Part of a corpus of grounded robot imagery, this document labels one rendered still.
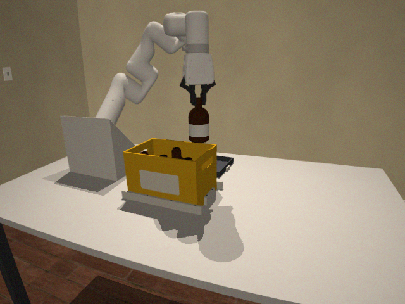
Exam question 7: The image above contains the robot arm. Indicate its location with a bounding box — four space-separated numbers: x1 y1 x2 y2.
95 11 209 125

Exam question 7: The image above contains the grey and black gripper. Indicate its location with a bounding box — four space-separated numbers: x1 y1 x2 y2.
180 53 216 106

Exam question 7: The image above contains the yellow crate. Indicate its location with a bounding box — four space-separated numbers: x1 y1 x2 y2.
123 138 217 206

